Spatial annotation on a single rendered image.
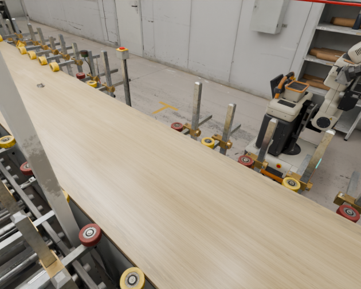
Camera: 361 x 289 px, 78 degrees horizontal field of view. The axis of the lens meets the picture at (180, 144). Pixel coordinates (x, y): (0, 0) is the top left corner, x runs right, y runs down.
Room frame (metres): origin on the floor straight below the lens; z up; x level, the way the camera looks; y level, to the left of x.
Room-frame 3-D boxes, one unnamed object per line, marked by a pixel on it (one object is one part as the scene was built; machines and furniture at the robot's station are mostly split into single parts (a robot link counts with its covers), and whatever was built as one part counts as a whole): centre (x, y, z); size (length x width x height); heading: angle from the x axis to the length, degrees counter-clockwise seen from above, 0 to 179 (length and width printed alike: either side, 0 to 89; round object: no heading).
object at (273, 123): (1.00, -0.48, 0.88); 0.04 x 0.04 x 0.48; 51
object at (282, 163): (1.87, -1.13, 0.16); 0.67 x 0.64 x 0.25; 50
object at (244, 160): (0.91, -0.36, 0.85); 0.08 x 0.08 x 0.11
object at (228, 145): (1.17, -0.27, 0.83); 0.14 x 0.06 x 0.05; 51
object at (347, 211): (0.60, -0.75, 0.85); 0.08 x 0.08 x 0.11
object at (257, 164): (1.02, -0.47, 0.81); 0.14 x 0.06 x 0.05; 51
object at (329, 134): (0.85, -0.68, 0.93); 0.04 x 0.04 x 0.48; 51
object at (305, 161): (0.91, -0.68, 0.81); 0.43 x 0.03 x 0.04; 141
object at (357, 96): (1.69, -1.35, 0.99); 0.28 x 0.16 x 0.22; 140
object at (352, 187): (0.75, -0.87, 0.83); 0.43 x 0.03 x 0.04; 141
